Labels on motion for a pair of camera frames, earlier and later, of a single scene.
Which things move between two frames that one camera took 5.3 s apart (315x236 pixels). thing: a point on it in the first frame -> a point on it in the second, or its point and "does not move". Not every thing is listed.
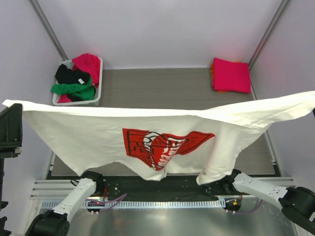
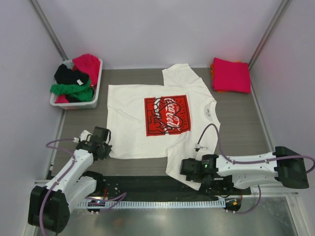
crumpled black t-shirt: (65, 75) does not move
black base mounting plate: (176, 187) does not move
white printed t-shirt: (200, 143) -> (176, 120)
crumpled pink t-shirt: (90, 64) does not move
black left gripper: (11, 128) -> (107, 151)
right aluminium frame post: (280, 13) does not move
